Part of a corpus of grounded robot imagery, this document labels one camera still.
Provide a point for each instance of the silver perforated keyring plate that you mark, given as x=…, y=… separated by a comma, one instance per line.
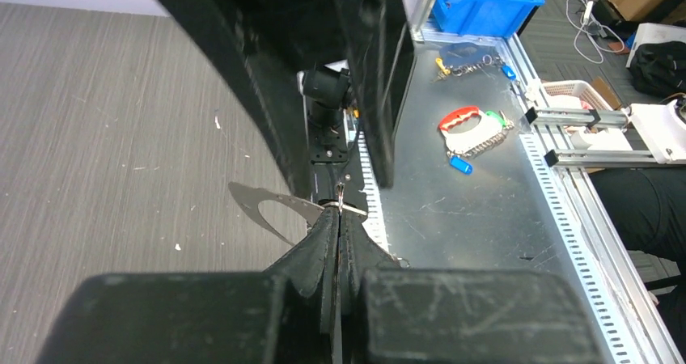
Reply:
x=273, y=211

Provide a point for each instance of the aluminium frame rails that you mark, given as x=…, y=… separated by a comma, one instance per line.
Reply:
x=641, y=135

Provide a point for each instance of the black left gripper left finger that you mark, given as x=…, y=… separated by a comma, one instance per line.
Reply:
x=280, y=315

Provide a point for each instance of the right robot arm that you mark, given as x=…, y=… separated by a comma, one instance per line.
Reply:
x=327, y=90

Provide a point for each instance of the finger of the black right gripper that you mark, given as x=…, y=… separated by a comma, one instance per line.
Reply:
x=380, y=53
x=259, y=47

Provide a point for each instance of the pink white basket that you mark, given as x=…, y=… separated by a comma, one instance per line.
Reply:
x=576, y=94

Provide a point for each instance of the yellow tag key bunch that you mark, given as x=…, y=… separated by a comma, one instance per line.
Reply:
x=459, y=59

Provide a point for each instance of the blue plastic bin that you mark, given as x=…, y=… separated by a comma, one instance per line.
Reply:
x=495, y=18

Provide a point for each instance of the blue key tag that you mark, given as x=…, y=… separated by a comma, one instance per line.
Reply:
x=461, y=165

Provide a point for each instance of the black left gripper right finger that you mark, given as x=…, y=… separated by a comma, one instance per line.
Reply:
x=391, y=314

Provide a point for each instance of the black bag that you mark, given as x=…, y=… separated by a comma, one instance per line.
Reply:
x=659, y=69

